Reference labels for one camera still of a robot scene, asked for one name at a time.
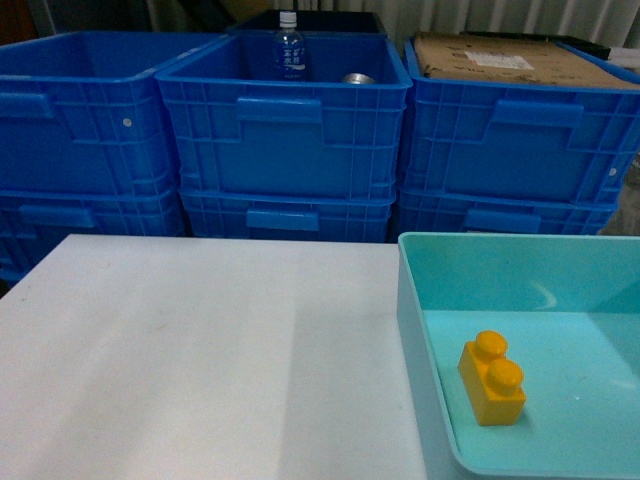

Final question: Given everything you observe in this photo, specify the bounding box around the yellow toy block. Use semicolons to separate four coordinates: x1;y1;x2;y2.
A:
458;330;527;426

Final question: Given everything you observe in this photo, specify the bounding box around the brown cardboard box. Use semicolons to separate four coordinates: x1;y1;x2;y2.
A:
414;32;639;89

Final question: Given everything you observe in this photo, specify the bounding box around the lower right blue crate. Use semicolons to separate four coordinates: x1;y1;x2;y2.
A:
393;189;617;235

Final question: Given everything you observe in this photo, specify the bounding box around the blue crate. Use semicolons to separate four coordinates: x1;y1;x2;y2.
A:
1;189;188;286
180;189;395;243
1;31;218;197
156;32;411;201
398;40;639;204
393;189;617;235

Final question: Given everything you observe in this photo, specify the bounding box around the lower middle blue crate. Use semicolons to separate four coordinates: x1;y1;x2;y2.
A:
180;189;395;243

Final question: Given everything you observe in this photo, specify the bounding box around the upper middle blue crate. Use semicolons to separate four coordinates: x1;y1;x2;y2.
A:
156;32;411;201

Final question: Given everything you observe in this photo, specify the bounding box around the silver metal can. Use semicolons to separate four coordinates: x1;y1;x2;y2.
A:
342;72;376;85

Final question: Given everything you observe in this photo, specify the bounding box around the upper right blue crate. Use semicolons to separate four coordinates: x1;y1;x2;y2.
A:
398;40;639;204

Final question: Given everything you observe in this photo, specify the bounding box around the clear water bottle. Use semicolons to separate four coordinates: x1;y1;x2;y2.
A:
272;11;308;82

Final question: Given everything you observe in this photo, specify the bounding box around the teal plastic tray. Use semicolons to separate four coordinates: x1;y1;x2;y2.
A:
397;233;639;479

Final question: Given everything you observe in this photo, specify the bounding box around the upper left blue crate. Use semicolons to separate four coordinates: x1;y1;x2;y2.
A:
1;31;218;197

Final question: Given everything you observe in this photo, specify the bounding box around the lower left blue crate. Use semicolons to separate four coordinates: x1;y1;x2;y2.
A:
1;189;188;286

